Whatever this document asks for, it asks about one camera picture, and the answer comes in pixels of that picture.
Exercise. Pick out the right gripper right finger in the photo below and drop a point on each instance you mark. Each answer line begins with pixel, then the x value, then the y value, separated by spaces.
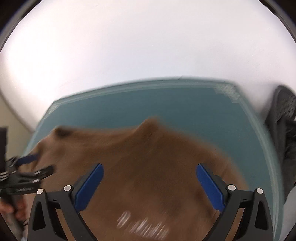
pixel 256 221

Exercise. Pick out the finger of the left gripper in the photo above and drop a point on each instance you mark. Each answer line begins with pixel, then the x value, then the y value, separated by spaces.
pixel 19 161
pixel 39 175

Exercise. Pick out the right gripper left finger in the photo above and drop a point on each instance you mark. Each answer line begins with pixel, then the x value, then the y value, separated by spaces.
pixel 44 223

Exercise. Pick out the brown fleece sweater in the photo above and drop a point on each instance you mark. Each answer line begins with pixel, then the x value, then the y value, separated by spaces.
pixel 149 190

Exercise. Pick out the person's left hand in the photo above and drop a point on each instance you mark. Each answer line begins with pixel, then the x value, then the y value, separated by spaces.
pixel 18 208

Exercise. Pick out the black mesh chair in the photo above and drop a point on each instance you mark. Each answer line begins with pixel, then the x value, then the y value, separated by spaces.
pixel 280 122

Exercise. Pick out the teal table mat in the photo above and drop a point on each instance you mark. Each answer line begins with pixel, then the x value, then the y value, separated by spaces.
pixel 216 112

